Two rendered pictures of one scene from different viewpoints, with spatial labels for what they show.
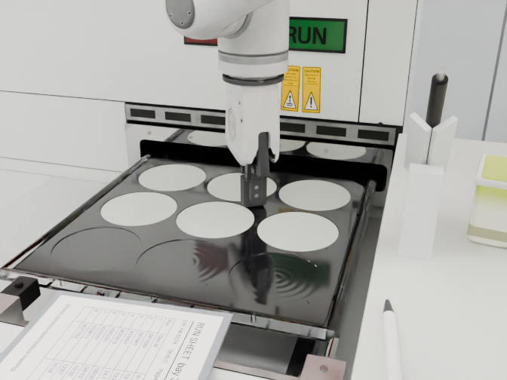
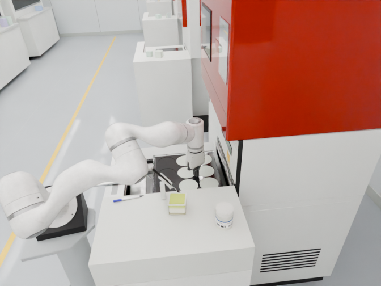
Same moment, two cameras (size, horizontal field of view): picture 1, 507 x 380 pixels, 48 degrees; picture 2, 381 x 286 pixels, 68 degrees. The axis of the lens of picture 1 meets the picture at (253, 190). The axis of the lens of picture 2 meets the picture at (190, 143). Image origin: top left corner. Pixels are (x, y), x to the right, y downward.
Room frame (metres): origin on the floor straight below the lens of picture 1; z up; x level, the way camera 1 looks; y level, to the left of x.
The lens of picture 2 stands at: (0.23, -1.10, 1.89)
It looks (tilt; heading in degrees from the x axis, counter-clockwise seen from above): 33 degrees down; 69
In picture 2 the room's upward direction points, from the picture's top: 2 degrees counter-clockwise
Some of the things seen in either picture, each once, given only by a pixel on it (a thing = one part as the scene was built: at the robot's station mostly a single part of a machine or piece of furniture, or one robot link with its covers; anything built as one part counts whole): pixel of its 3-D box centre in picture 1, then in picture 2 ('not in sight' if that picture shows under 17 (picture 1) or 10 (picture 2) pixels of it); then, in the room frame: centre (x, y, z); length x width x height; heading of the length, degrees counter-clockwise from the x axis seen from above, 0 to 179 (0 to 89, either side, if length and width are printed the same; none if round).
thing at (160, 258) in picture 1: (215, 220); (186, 172); (0.64, 0.05, 0.90); 0.34 x 0.34 x 0.01; 73
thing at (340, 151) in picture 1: (251, 162); (223, 168); (0.85, 0.00, 0.89); 0.44 x 0.02 x 0.10; 73
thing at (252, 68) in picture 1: (253, 61); (195, 146); (0.68, 0.00, 1.09); 0.09 x 0.08 x 0.03; 15
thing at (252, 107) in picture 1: (253, 111); (195, 156); (0.68, 0.00, 1.03); 0.10 x 0.07 x 0.11; 15
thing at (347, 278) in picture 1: (356, 242); not in sight; (0.59, -0.12, 0.90); 0.37 x 0.01 x 0.01; 163
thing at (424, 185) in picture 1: (424, 179); (165, 185); (0.47, -0.15, 1.03); 0.06 x 0.04 x 0.13; 163
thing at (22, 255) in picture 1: (90, 203); (183, 154); (0.69, 0.22, 0.90); 0.37 x 0.01 x 0.01; 163
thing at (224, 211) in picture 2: not in sight; (224, 216); (0.63, -0.40, 1.01); 0.07 x 0.07 x 0.10
